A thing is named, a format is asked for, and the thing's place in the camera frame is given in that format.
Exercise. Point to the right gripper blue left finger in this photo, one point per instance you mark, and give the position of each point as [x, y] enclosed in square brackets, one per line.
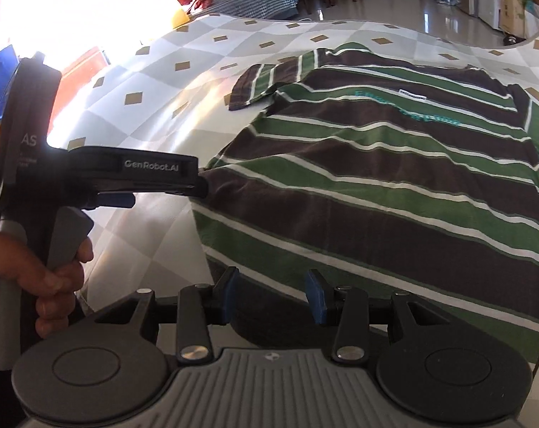
[200, 306]

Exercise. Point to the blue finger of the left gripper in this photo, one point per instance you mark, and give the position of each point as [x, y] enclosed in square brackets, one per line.
[121, 200]
[112, 170]

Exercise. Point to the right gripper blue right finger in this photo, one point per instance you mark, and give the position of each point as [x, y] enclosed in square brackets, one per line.
[346, 309]

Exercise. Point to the green brown striped shirt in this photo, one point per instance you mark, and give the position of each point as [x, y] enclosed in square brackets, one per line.
[383, 175]

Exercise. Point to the person's left hand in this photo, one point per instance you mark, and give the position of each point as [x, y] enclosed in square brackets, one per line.
[54, 290]

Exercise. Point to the checkered fabric sofa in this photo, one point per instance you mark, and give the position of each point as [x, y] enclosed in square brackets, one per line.
[254, 9]

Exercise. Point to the black slippers pair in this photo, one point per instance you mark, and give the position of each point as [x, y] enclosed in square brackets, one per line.
[510, 40]

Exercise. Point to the brown cardboard box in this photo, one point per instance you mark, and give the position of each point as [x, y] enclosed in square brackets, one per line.
[512, 18]

